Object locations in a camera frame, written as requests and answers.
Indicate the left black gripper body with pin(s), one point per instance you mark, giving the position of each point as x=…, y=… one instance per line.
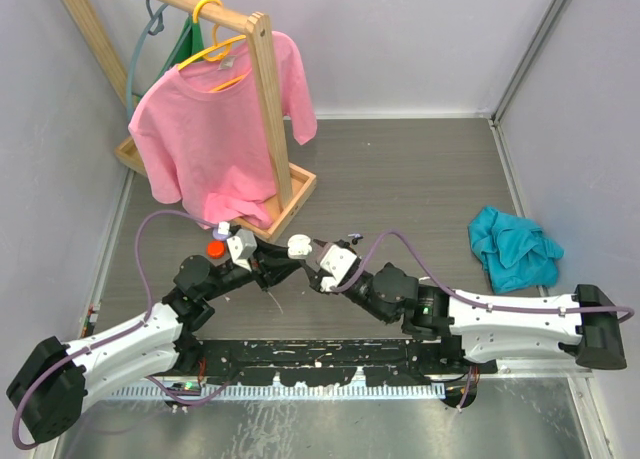
x=235, y=276

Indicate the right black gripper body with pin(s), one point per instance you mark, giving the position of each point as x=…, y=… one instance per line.
x=359, y=292

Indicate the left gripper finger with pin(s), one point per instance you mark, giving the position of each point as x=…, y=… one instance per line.
x=267, y=252
x=277, y=270

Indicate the white earbud case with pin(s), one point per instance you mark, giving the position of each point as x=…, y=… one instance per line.
x=299, y=246

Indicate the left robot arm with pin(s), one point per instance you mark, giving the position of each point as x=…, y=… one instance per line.
x=59, y=381

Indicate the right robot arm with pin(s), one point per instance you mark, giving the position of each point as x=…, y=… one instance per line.
x=584, y=325

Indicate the red earbud case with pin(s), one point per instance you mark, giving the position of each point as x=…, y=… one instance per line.
x=216, y=249

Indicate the purple earbud case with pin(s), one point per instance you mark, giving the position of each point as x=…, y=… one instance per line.
x=219, y=236

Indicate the wooden clothes rack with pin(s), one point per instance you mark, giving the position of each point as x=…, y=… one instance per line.
x=293, y=184

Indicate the pink t-shirt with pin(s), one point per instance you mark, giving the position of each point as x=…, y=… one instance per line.
x=200, y=135

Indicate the teal crumpled cloth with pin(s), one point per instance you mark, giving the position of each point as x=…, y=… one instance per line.
x=515, y=252

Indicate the yellow hanger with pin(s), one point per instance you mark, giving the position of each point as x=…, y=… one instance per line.
x=216, y=52

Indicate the green garment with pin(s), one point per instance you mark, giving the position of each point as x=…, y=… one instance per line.
x=189, y=42

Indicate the teal hanger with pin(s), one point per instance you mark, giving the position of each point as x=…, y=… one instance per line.
x=154, y=26

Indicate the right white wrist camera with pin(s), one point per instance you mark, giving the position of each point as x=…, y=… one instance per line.
x=336, y=256

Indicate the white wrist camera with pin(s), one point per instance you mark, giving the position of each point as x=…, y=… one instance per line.
x=336, y=256
x=241, y=247

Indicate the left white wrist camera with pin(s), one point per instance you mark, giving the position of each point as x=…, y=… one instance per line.
x=241, y=247

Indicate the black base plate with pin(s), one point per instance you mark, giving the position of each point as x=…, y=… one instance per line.
x=392, y=362

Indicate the white slotted cable duct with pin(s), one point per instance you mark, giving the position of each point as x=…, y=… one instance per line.
x=355, y=390

